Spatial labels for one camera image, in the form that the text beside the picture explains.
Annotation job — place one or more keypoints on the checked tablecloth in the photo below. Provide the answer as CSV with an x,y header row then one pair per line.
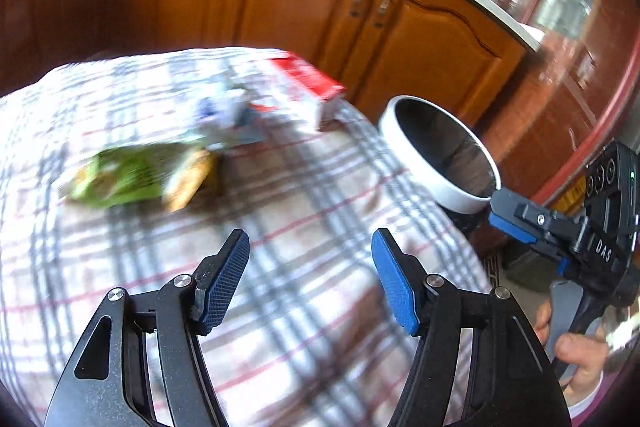
x,y
300,217

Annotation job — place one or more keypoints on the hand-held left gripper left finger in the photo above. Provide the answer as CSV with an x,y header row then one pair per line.
x,y
225,279

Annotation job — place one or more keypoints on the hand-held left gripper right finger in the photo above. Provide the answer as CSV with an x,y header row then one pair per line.
x,y
395,282

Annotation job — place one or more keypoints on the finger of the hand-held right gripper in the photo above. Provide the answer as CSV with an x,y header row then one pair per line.
x,y
515,229
542,217

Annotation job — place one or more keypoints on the person's right hand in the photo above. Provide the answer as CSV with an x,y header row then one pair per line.
x,y
580,357

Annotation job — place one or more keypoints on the red white carton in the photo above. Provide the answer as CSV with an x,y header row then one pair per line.
x,y
305,82

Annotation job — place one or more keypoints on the person's right forearm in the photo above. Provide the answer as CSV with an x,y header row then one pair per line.
x,y
587,407

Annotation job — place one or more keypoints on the green yellow snack wrapper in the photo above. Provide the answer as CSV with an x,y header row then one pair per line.
x,y
130,174

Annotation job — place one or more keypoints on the wooden glass door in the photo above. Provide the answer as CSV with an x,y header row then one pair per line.
x,y
575,57

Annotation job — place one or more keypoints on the wooden lower cabinets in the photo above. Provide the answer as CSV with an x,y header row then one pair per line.
x,y
280,7

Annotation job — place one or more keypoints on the crumpled blue white paper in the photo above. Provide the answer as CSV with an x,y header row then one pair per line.
x,y
227,112

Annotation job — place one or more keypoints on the white round bin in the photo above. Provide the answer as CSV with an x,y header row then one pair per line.
x,y
440,179

